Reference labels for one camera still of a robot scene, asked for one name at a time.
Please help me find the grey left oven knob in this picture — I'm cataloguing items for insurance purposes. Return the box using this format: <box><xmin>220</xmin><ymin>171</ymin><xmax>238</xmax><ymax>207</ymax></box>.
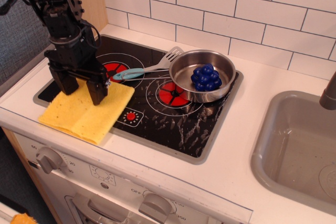
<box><xmin>36</xmin><ymin>147</ymin><xmax>63</xmax><ymax>174</ymax></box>

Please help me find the blue toy grape cluster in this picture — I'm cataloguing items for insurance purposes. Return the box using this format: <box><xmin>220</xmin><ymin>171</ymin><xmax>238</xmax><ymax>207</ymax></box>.
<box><xmin>191</xmin><ymin>63</ymin><xmax>222</xmax><ymax>92</ymax></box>

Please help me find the grey right oven knob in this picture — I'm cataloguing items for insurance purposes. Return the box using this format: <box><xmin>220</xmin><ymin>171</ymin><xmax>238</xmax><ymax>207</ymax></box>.
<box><xmin>139</xmin><ymin>194</ymin><xmax>172</xmax><ymax>223</ymax></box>

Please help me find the grey faucet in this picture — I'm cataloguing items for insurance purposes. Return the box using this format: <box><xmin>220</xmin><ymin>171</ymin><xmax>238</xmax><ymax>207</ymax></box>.
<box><xmin>319</xmin><ymin>72</ymin><xmax>336</xmax><ymax>110</ymax></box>

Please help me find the grey toy sink basin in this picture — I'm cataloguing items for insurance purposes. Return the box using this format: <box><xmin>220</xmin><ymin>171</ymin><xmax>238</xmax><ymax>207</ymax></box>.
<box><xmin>251</xmin><ymin>91</ymin><xmax>335</xmax><ymax>215</ymax></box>

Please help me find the spatula with light blue handle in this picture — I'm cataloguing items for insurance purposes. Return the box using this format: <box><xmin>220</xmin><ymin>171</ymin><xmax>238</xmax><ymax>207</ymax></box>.
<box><xmin>112</xmin><ymin>46</ymin><xmax>184</xmax><ymax>81</ymax></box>

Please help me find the orange object at corner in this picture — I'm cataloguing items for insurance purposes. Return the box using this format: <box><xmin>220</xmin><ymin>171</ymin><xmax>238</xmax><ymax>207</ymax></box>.
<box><xmin>10</xmin><ymin>214</ymin><xmax>37</xmax><ymax>224</ymax></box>

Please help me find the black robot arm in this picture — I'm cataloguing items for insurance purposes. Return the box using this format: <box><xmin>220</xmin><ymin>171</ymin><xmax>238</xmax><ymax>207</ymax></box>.
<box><xmin>1</xmin><ymin>0</ymin><xmax>109</xmax><ymax>105</ymax></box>

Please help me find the black toy stove top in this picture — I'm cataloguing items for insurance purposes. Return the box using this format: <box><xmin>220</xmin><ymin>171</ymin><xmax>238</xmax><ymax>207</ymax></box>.
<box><xmin>33</xmin><ymin>34</ymin><xmax>244</xmax><ymax>166</ymax></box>

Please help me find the grey oven knob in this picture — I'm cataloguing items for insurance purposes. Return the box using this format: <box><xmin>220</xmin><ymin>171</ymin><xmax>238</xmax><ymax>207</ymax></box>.
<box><xmin>36</xmin><ymin>147</ymin><xmax>63</xmax><ymax>174</ymax></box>
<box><xmin>139</xmin><ymin>194</ymin><xmax>172</xmax><ymax>223</ymax></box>

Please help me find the silver metal pan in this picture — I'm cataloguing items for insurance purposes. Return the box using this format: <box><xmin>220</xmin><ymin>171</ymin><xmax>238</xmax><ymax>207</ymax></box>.
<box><xmin>113</xmin><ymin>47</ymin><xmax>236</xmax><ymax>103</ymax></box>

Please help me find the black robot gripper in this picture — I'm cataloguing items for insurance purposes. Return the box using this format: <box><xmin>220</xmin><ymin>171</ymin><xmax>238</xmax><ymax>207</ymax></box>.
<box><xmin>44</xmin><ymin>25</ymin><xmax>109</xmax><ymax>105</ymax></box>

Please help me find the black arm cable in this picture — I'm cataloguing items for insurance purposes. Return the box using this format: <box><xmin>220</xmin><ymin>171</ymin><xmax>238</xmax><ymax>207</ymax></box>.
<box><xmin>0</xmin><ymin>0</ymin><xmax>20</xmax><ymax>16</ymax></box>

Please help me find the yellow cloth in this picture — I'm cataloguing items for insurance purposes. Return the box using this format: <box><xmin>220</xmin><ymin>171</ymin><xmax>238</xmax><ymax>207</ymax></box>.
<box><xmin>38</xmin><ymin>80</ymin><xmax>135</xmax><ymax>145</ymax></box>

